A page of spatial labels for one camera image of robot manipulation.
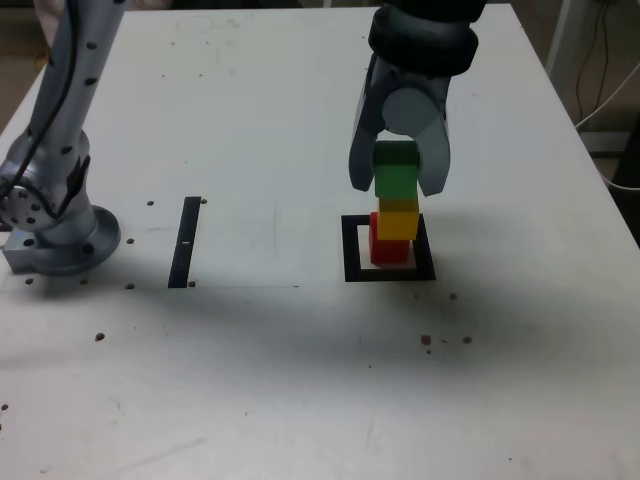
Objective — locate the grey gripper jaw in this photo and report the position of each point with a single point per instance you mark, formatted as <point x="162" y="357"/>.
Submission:
<point x="362" y="150"/>
<point x="412" y="112"/>

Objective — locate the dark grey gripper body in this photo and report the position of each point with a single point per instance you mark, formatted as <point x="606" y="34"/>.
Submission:
<point x="420" y="80"/>

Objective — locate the green cube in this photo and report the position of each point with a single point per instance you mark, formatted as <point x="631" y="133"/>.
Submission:
<point x="396" y="177"/>

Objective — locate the yellow cube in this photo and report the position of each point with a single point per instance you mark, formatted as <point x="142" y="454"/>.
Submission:
<point x="397" y="222"/>

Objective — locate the red cube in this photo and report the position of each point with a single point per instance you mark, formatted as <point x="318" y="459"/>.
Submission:
<point x="387" y="252"/>

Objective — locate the black tape square outline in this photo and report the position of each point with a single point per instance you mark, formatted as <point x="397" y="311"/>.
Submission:
<point x="390" y="276"/>

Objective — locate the black tape strip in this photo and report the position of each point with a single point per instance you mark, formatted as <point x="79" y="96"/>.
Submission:
<point x="184" y="240"/>

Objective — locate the white metal post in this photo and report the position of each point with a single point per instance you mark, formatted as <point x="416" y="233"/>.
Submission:
<point x="559" y="35"/>

